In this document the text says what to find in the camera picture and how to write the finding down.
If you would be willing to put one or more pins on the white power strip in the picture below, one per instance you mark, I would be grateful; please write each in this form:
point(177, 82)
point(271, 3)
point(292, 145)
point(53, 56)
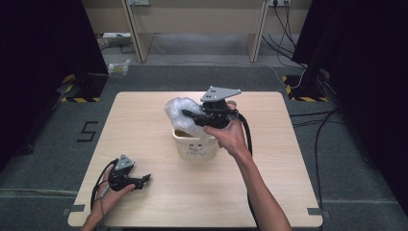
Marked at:
point(116, 35)

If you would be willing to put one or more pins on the person's right hand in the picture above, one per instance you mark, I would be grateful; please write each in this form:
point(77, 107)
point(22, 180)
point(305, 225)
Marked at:
point(232, 138)

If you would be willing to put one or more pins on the person's left hand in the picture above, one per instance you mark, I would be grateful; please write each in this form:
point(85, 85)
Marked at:
point(110, 197)

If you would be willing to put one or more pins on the small clear plastic bag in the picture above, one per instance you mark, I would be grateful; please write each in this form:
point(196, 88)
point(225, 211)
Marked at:
point(118, 68)

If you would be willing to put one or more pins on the grey tape piece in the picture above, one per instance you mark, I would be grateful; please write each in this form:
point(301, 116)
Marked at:
point(316, 211)
point(74, 209)

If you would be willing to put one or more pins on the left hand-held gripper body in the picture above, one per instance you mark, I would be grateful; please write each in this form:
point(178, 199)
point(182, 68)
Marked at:
point(120, 181)

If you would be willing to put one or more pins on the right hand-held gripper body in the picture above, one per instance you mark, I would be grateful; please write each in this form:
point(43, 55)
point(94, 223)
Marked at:
point(218, 112)

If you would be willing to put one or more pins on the black curtain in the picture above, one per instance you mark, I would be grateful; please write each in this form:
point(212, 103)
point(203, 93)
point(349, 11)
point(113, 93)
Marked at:
point(41, 64)
point(369, 80)

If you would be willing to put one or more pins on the beige wooden desk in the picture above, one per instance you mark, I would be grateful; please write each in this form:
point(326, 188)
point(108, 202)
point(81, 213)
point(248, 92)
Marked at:
point(198, 19)

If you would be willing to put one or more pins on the black stand base striped tape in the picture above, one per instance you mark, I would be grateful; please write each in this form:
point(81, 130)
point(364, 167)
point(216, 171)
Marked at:
point(304, 91)
point(86, 88)

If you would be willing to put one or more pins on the yellow wrapper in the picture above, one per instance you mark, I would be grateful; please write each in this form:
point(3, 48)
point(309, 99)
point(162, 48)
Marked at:
point(182, 132)

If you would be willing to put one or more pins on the cream square bin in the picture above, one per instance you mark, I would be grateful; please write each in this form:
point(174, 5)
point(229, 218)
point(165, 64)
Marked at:
point(197, 149)

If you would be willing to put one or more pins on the wall socket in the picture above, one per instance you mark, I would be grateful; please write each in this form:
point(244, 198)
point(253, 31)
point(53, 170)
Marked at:
point(279, 2)
point(138, 2)

